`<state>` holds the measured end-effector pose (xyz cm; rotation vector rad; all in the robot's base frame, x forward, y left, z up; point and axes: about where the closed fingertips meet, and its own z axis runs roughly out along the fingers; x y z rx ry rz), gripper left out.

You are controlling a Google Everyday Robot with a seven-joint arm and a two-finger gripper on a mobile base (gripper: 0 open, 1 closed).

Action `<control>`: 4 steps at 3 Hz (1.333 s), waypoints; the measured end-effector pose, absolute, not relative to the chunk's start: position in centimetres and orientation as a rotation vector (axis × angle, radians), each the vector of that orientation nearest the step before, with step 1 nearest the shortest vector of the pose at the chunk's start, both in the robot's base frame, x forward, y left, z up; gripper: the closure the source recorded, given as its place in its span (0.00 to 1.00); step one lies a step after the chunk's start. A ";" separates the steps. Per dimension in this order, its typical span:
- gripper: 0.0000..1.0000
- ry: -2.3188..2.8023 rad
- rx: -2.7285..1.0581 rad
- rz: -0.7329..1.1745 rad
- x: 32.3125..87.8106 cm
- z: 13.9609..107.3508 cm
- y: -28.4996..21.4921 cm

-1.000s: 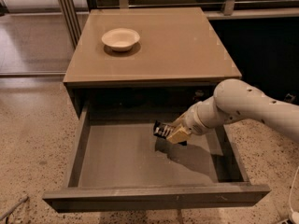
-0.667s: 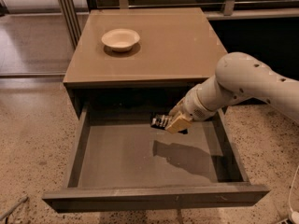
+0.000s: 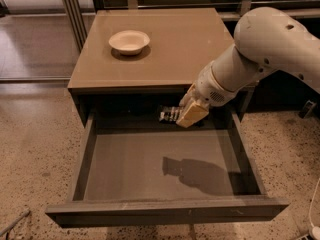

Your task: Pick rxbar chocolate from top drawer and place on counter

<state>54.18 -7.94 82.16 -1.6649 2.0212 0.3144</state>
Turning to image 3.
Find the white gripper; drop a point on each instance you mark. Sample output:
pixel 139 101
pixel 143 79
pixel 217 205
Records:
pixel 207 88

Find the black rxbar chocolate bar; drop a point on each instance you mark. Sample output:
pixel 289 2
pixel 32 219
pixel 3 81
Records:
pixel 169 114

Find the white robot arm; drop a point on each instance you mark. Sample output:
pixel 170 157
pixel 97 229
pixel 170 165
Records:
pixel 266 40

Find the brown cabinet with glass top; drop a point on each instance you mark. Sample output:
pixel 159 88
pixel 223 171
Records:
pixel 182 43

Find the open grey top drawer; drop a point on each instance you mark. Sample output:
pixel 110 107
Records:
pixel 136 171

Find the white ceramic bowl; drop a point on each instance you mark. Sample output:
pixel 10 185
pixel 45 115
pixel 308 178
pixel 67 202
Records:
pixel 129 42

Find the small black floor device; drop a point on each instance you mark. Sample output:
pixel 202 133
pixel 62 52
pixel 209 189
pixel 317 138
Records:
pixel 307 109

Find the grey rod on floor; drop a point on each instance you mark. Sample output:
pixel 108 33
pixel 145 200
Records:
pixel 11 225

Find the metal shelf frame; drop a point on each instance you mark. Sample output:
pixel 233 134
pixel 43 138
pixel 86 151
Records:
pixel 166 0

